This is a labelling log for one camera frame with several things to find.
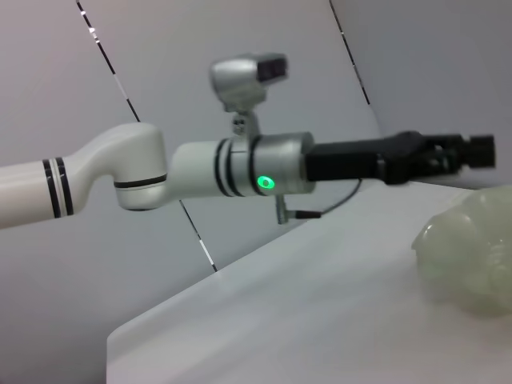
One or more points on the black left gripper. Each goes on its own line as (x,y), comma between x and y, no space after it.
(352,162)

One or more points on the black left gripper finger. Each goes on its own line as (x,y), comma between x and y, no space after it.
(482,152)

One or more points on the pale green glass fruit plate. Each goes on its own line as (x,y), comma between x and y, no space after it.
(468,256)

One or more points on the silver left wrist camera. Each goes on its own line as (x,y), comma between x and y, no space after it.
(240,80)

